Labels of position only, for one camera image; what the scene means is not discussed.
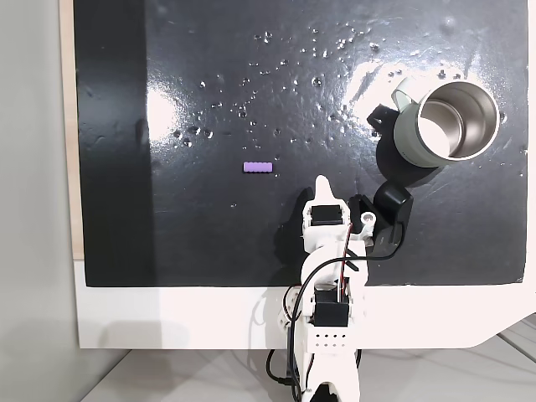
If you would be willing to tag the purple pen grip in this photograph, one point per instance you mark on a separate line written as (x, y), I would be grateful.
(257, 167)

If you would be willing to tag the green steel-lined cup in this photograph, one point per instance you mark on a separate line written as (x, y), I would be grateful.
(412, 138)

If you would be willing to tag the black table mat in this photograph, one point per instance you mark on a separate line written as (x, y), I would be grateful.
(209, 230)

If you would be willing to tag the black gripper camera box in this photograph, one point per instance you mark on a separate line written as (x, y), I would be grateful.
(395, 205)

